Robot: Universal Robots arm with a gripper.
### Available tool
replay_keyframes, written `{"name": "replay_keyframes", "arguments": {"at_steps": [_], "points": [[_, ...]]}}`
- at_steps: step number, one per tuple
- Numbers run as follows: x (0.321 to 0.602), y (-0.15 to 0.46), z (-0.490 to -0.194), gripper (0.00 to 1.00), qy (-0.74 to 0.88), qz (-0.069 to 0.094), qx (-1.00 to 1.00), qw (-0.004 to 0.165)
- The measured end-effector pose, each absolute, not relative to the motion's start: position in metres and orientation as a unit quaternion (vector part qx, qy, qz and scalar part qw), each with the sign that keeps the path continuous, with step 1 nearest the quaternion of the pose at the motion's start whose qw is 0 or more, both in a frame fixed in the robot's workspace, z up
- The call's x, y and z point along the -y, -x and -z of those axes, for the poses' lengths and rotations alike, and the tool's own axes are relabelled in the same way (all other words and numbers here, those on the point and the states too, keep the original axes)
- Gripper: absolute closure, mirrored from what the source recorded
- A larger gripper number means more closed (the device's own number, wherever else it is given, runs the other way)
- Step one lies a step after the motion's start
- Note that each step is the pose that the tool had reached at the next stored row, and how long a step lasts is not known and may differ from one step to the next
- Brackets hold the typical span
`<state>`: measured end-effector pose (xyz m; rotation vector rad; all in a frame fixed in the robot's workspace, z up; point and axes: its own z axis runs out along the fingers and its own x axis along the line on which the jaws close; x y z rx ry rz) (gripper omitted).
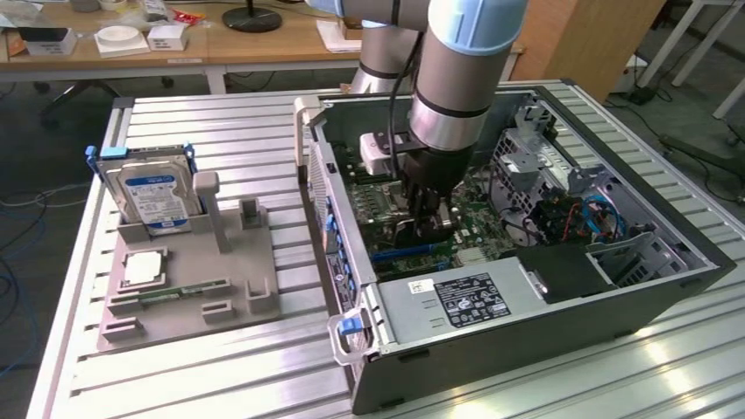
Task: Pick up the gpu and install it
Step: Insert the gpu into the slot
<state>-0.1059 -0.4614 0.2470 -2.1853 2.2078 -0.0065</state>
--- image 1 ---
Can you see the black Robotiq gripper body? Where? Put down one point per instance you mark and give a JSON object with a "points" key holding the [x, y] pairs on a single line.
{"points": [[437, 168]]}

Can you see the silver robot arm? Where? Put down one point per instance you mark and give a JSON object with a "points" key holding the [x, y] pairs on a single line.
{"points": [[461, 65]]}

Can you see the green motherboard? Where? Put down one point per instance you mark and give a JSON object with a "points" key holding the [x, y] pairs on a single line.
{"points": [[483, 209]]}

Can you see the blue expansion slot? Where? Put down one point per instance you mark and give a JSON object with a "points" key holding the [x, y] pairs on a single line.
{"points": [[397, 254]]}

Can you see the metal drive cage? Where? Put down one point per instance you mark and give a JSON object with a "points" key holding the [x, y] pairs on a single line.
{"points": [[525, 161]]}

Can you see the grey power supply unit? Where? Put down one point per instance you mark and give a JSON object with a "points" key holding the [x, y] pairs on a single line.
{"points": [[466, 301]]}

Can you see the black plastic shroud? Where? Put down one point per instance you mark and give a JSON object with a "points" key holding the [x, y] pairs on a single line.
{"points": [[565, 272]]}

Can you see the black open PC case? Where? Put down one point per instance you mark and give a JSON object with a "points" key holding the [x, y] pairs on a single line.
{"points": [[525, 349]]}

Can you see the white paper stack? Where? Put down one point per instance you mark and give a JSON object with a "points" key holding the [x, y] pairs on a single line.
{"points": [[338, 39]]}

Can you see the grey disk bay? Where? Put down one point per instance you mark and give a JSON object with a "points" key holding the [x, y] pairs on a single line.
{"points": [[635, 257]]}

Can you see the wooden cabinet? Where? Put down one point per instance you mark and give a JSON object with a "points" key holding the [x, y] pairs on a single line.
{"points": [[582, 43]]}

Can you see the black power adapter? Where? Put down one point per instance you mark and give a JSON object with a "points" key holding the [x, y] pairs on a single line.
{"points": [[641, 97]]}

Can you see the grey parts rack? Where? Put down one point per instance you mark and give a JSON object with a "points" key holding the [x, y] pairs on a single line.
{"points": [[193, 270]]}

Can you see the hard disk with blue caddy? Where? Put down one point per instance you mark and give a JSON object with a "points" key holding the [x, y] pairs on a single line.
{"points": [[151, 196]]}

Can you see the green RAM stick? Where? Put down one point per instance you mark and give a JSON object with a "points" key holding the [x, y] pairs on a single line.
{"points": [[175, 293]]}

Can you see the black round lamp base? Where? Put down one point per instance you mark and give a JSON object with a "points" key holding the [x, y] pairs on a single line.
{"points": [[254, 19]]}

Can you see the black stand base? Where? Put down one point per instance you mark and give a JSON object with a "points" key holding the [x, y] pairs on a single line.
{"points": [[711, 153]]}

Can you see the silver CPU chip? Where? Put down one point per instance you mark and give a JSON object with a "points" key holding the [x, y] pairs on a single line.
{"points": [[145, 268]]}

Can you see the red packet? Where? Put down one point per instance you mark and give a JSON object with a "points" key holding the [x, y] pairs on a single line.
{"points": [[190, 18]]}

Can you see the small white box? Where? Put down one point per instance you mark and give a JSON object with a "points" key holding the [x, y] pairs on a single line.
{"points": [[169, 39]]}

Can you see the printed packet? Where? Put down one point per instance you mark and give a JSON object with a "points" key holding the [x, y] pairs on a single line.
{"points": [[154, 8]]}

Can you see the white round holder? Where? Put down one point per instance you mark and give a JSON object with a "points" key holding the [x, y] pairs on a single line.
{"points": [[122, 43]]}

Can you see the black office chair base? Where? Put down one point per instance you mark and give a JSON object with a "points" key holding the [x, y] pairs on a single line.
{"points": [[62, 102]]}

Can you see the wooden desk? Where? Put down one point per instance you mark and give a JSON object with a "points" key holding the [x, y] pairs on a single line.
{"points": [[70, 61]]}

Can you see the grey cup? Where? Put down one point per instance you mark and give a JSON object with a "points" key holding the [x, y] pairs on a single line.
{"points": [[85, 5]]}

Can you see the white box with black lid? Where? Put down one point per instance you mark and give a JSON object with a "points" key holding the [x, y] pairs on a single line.
{"points": [[50, 46]]}

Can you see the orange envelope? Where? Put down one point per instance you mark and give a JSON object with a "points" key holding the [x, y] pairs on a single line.
{"points": [[11, 46]]}

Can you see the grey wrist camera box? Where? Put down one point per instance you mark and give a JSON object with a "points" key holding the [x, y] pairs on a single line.
{"points": [[375, 157]]}

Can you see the white table frame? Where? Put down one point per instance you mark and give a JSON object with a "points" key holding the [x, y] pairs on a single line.
{"points": [[671, 43]]}

